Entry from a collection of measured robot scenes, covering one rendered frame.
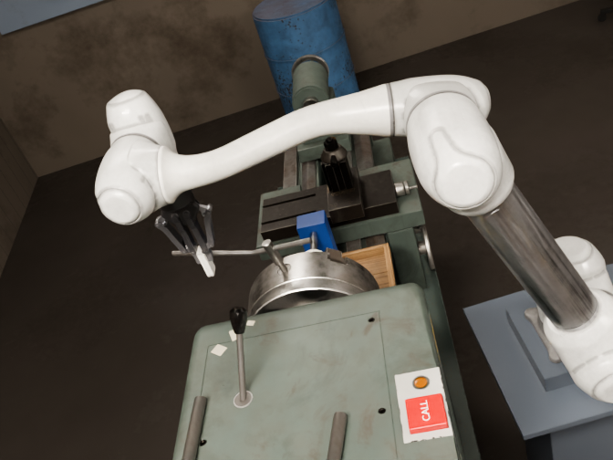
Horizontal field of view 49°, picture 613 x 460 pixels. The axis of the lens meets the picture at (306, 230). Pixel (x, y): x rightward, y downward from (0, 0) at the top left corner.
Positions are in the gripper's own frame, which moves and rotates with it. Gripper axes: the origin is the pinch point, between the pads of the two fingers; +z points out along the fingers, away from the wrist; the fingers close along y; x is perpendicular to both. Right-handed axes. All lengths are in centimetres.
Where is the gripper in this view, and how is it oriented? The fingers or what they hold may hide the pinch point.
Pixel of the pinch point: (205, 260)
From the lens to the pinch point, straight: 149.1
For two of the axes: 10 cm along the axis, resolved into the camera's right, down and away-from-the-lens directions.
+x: 0.0, 6.1, -8.0
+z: 2.8, 7.6, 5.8
